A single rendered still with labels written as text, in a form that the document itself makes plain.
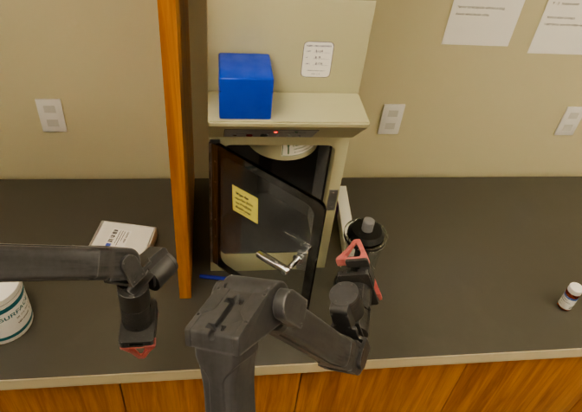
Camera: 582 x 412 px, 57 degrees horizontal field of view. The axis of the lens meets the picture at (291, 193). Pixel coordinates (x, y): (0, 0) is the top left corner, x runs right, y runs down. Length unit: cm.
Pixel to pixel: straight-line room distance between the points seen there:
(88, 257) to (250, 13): 53
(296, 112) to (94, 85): 75
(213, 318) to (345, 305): 39
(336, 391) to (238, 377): 92
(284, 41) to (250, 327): 63
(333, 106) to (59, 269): 60
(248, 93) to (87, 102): 78
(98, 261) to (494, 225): 128
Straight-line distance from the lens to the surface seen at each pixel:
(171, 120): 108
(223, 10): 107
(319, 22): 109
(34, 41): 165
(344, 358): 98
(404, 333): 146
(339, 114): 110
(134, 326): 110
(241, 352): 64
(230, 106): 104
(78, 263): 95
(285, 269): 118
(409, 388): 163
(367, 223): 131
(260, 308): 66
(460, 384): 168
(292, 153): 127
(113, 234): 159
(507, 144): 202
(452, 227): 179
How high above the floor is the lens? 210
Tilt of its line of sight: 41 degrees down
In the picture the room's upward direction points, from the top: 7 degrees clockwise
